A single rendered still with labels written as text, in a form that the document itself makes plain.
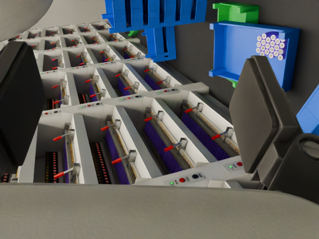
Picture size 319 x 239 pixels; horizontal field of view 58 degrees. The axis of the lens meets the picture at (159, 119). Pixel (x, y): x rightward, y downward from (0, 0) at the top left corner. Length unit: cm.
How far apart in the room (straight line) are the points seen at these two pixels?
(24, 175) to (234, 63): 86
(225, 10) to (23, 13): 115
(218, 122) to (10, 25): 112
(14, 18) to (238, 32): 98
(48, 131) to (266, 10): 106
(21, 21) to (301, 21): 88
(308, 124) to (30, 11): 63
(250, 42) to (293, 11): 18
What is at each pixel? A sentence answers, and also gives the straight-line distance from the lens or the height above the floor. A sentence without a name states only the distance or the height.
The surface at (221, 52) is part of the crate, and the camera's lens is 119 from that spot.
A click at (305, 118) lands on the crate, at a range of 73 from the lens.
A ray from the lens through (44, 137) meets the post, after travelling 147.
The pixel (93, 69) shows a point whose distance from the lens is 208.
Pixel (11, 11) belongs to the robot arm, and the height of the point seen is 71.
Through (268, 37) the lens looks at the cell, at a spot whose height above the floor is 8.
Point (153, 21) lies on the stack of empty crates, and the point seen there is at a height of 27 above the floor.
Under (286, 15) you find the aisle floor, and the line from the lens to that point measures 105.
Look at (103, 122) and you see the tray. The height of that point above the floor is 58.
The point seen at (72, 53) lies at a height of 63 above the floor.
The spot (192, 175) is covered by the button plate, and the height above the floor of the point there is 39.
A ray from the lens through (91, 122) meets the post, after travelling 144.
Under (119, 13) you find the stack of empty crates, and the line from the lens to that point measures 136.
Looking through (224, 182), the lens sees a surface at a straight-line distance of 90.
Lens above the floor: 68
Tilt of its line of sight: 15 degrees down
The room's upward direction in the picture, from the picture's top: 102 degrees counter-clockwise
